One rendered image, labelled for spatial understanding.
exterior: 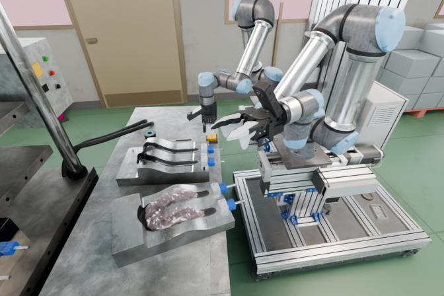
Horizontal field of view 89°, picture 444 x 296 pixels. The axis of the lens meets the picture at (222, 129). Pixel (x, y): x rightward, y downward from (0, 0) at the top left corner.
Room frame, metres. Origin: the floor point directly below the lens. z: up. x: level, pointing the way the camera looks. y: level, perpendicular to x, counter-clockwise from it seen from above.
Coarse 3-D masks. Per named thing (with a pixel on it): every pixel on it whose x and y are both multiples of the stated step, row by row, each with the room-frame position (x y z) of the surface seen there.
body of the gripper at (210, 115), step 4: (200, 104) 1.03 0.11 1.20; (212, 104) 1.02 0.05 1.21; (216, 104) 1.03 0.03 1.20; (208, 108) 1.03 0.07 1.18; (212, 108) 1.02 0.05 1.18; (216, 108) 1.03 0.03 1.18; (204, 112) 1.03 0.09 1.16; (208, 112) 1.03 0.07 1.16; (212, 112) 1.02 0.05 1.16; (216, 112) 1.03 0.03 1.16; (204, 116) 1.01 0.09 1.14; (208, 116) 1.01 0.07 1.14; (212, 116) 1.01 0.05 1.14; (216, 116) 1.01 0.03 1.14; (208, 120) 1.02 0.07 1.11; (212, 120) 1.02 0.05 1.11
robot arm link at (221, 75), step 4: (216, 72) 1.12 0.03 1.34; (220, 72) 1.11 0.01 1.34; (224, 72) 1.13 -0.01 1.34; (216, 76) 1.07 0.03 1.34; (220, 76) 1.08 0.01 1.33; (224, 76) 1.07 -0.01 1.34; (228, 76) 1.07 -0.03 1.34; (220, 80) 1.07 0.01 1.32; (224, 80) 1.06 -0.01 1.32; (220, 84) 1.07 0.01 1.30; (224, 84) 1.05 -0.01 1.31; (216, 88) 1.06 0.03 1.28; (224, 88) 1.07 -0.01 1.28
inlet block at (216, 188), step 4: (212, 184) 0.78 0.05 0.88; (216, 184) 0.78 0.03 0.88; (220, 184) 0.79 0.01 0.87; (224, 184) 0.79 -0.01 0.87; (232, 184) 0.79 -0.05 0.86; (236, 184) 0.80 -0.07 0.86; (212, 188) 0.75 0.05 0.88; (216, 188) 0.75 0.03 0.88; (220, 188) 0.76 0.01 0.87; (224, 188) 0.76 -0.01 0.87; (216, 192) 0.74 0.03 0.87; (220, 192) 0.74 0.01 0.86; (224, 192) 0.76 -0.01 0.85
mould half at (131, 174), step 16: (160, 144) 1.05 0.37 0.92; (176, 144) 1.10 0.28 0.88; (192, 144) 1.09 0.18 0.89; (208, 144) 1.09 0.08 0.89; (128, 160) 0.98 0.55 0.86; (176, 160) 0.96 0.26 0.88; (192, 160) 0.95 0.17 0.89; (128, 176) 0.85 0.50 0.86; (144, 176) 0.84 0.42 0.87; (160, 176) 0.85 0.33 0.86; (176, 176) 0.85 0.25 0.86; (192, 176) 0.86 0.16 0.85; (208, 176) 0.86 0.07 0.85
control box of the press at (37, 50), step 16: (0, 48) 1.09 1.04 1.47; (32, 48) 1.17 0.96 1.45; (48, 48) 1.29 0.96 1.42; (0, 64) 1.01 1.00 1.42; (32, 64) 1.12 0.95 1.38; (48, 64) 1.23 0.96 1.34; (0, 80) 1.00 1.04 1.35; (16, 80) 1.01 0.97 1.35; (48, 80) 1.18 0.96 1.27; (0, 96) 1.00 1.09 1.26; (16, 96) 1.00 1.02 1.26; (48, 96) 1.12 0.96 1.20; (64, 96) 1.24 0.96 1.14; (32, 112) 1.01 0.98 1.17
